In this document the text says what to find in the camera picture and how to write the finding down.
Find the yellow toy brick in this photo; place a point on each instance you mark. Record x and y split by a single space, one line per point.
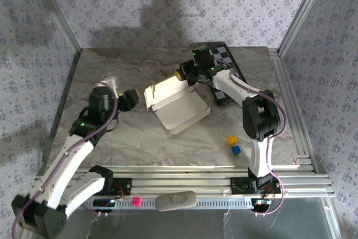
232 140

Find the black grey chessboard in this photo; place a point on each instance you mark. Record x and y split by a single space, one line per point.
222 53

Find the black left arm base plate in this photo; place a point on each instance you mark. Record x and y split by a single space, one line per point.
123 187

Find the yellow white paper box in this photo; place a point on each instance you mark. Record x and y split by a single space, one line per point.
179 107

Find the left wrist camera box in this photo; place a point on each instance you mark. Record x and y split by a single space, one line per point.
107 82

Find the aluminium side rail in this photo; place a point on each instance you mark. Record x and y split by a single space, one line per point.
293 110
63 96

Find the aluminium mounting rails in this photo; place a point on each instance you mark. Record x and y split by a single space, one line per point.
181 178

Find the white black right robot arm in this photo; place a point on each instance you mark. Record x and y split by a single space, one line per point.
260 116

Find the grey metal sheet panel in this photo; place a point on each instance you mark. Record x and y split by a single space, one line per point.
195 225

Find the aluminium frame post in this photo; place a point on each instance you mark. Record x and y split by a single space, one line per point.
303 12

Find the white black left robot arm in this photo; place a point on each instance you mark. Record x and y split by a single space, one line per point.
60 172

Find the small black controller board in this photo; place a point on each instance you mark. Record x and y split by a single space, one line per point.
261 205
103 204

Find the grey oval stone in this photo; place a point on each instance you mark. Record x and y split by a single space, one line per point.
176 201

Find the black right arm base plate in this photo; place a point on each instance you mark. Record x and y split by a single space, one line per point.
237 185

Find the pink toy brick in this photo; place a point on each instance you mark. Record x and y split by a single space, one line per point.
136 202

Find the blue toy brick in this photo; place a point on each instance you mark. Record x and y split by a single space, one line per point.
236 150

